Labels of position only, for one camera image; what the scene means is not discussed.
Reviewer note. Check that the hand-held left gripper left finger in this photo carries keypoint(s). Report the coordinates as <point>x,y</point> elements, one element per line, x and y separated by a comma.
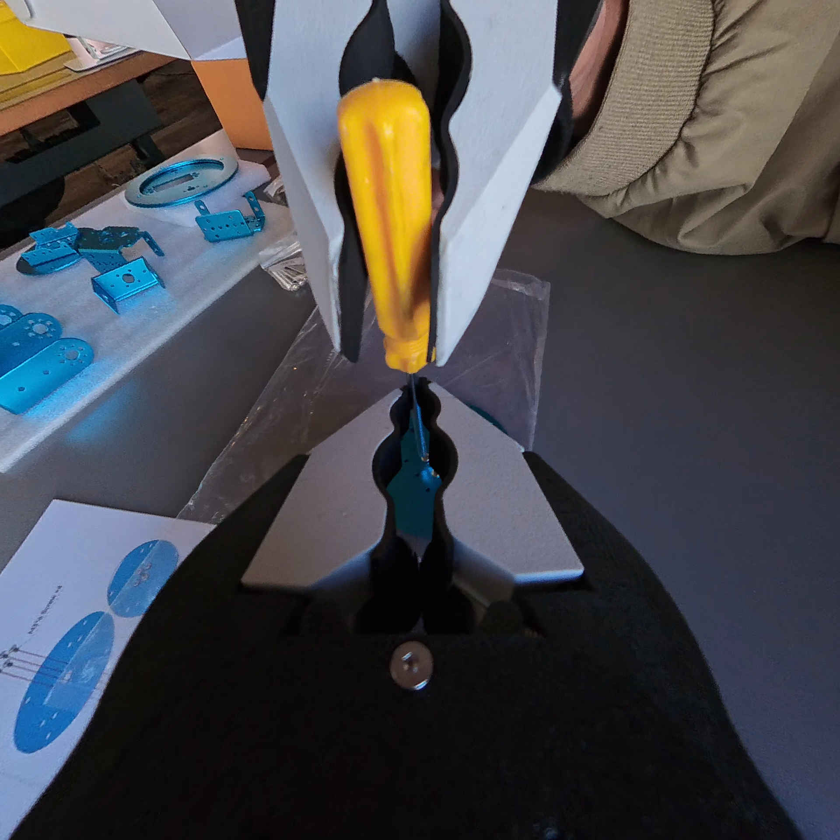
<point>321,518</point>

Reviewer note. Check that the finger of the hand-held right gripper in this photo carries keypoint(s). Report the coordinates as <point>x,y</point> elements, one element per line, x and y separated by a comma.
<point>302,98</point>
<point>505,98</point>

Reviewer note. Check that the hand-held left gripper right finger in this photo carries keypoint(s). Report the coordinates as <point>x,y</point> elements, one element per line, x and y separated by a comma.
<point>512,512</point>

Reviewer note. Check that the blue round metal disc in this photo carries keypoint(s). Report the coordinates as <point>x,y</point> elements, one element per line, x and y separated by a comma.
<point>413,505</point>

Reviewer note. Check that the wood-edged office desk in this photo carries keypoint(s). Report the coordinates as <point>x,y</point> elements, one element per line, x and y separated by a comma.
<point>65,105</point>

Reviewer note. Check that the person's right hand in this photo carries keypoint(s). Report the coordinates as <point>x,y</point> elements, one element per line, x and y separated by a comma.
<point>597,65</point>

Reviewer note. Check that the orange and white cardboard box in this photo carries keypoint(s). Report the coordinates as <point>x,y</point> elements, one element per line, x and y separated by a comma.
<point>229,98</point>

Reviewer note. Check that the clear plastic bag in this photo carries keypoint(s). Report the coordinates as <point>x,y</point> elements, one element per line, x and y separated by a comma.
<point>275,426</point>

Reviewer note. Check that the pile of small screw bags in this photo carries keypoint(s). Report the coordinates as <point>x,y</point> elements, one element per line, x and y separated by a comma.
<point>289,269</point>

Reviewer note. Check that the white foam sheet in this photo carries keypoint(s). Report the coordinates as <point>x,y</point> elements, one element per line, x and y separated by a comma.
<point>131,341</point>

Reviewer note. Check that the white assembly instruction sheet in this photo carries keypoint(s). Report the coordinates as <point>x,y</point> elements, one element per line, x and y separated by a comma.
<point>52,558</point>

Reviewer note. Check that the wide blue perforated bracket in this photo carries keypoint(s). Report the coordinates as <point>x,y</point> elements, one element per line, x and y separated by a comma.
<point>226,226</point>

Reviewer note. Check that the small blue U bracket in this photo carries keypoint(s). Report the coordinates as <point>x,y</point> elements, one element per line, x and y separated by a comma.
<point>124,285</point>

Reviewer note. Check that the blue angled bracket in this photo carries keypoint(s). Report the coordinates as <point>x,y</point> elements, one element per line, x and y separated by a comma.
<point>46,253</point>

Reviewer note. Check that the blue metal U bracket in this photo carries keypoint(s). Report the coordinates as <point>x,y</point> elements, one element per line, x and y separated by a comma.
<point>8,315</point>
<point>26,341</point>
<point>39,380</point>

